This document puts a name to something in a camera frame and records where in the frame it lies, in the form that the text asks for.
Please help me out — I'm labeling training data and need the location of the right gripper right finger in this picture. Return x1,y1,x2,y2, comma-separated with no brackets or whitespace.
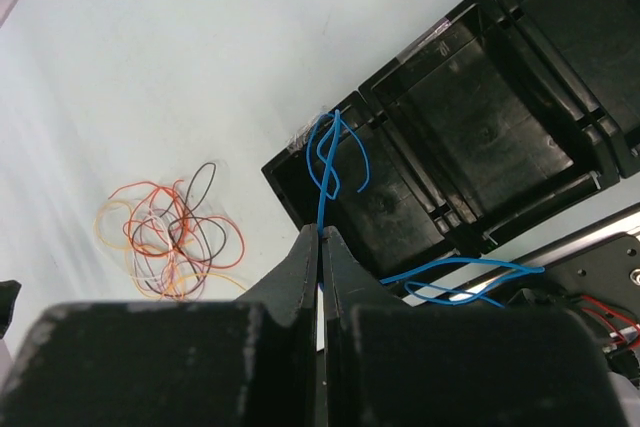
322,227,628,426

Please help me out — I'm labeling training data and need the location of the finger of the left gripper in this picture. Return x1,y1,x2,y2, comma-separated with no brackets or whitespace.
0,280,21,339

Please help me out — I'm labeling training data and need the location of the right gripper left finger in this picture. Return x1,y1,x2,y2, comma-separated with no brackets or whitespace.
1,225,319,426

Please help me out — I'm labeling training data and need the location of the red orange wire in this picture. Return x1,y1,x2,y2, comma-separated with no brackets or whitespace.
107,177,247,271

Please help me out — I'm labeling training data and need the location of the dark brown wire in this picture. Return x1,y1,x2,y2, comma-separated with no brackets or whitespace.
138,161,227,298

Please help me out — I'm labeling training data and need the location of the blue wire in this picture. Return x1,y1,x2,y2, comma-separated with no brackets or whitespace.
305,108,546,309

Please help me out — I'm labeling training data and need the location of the black compartment tray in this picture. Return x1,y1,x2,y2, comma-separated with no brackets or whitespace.
263,0,639,279

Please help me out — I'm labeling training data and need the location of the yellow orange wire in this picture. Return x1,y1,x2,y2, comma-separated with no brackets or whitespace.
94,200,249,298

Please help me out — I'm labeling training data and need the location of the aluminium frame rail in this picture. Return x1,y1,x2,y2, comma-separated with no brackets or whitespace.
449,206,640,298

